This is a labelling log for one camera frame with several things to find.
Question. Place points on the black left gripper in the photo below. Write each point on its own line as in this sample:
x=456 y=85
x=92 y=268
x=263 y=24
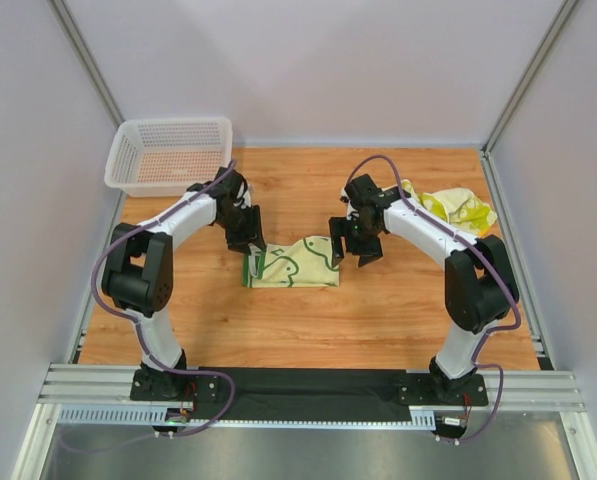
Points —
x=244 y=233

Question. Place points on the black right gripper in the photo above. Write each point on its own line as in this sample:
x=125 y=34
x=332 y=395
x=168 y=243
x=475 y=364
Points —
x=354 y=238

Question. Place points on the green and cream patterned towel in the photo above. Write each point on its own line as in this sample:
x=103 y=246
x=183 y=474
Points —
x=306 y=263

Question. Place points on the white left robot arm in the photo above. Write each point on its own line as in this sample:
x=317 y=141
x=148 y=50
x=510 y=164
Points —
x=134 y=277

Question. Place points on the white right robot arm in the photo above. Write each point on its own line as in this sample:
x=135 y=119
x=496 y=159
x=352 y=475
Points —
x=480 y=291

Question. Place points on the yellow and cream crumpled towel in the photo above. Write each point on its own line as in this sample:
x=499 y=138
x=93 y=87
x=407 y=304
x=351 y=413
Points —
x=459 y=207

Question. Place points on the white perforated plastic basket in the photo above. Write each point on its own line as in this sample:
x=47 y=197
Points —
x=163 y=157

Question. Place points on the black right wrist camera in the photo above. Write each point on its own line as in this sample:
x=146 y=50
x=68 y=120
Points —
x=361 y=189

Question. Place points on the aluminium right corner post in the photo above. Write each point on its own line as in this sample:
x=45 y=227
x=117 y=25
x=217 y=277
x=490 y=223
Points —
x=533 y=68

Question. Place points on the aluminium corner post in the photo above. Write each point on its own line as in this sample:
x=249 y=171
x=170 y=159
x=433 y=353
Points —
x=533 y=68
x=79 y=46

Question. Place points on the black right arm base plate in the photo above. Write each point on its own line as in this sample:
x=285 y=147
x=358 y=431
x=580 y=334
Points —
x=422 y=389

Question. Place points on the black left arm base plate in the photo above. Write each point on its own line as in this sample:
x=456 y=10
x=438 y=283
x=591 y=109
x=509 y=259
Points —
x=154 y=386

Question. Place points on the aluminium front frame rail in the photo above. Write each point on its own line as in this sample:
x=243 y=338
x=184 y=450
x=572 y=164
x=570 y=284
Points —
x=518 y=390

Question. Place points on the aluminium left corner post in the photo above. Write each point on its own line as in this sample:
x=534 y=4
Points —
x=79 y=46

